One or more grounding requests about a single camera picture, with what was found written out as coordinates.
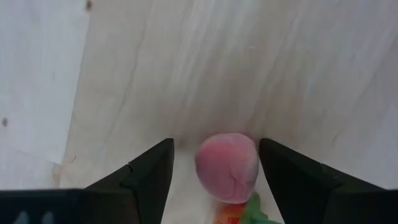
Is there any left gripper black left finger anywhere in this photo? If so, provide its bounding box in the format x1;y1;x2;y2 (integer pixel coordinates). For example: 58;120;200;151
83;138;175;224

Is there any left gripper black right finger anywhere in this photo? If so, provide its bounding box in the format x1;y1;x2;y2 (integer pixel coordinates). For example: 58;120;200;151
259;138;386;224

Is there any pink toy peach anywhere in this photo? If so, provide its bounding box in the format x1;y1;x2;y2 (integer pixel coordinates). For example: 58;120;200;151
195;133;259;205

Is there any red toy strawberry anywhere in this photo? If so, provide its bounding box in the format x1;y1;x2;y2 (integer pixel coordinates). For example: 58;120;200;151
213;191;282;224

